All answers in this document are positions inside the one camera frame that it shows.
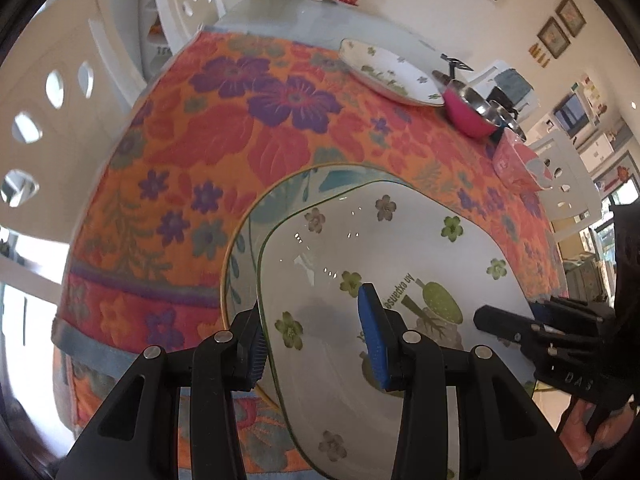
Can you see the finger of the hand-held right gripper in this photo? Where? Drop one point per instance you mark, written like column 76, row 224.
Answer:
column 505, row 322
column 575, row 312

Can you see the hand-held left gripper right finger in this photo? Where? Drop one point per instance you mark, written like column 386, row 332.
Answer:
column 372, row 330

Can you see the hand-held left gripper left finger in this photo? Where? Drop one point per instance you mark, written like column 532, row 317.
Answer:
column 256, row 360

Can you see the white clover print square plate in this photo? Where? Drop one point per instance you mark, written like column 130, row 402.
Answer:
column 385, row 67
column 325, row 260

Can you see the teal leaf gold-rimmed plate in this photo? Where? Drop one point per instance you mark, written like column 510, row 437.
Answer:
column 240, row 270

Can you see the pink steel bowl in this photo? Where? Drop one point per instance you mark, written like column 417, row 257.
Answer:
column 462, row 110

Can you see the person's right hand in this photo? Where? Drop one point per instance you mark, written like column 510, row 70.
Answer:
column 580, row 430

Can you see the white dining chair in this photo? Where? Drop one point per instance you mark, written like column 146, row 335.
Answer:
column 565, row 180
column 60, row 125
column 175, row 5
column 485, row 74

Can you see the dark screen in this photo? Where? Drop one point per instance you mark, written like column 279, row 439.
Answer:
column 572, row 112

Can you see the black mug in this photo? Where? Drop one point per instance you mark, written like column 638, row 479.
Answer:
column 500, row 95

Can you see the orange floral tablecloth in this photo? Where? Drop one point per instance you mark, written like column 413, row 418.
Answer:
column 200, row 135

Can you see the blue-grey cloth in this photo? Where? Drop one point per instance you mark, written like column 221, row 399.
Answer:
column 512, row 85

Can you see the black metal holder brown base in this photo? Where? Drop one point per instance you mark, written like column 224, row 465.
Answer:
column 455, row 65

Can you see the yellow wall ornament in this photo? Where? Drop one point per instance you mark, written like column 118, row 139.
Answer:
column 539, row 55

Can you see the small framed wall picture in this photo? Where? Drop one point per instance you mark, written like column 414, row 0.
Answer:
column 553, row 37
column 571, row 15

